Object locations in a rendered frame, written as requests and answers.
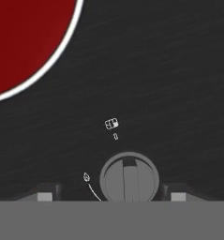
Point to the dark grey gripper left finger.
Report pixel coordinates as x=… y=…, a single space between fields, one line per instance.
x=47 y=190

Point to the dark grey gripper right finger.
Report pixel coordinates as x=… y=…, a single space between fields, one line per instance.
x=176 y=191

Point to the grey round stove knob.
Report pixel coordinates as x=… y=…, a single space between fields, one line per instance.
x=129 y=178

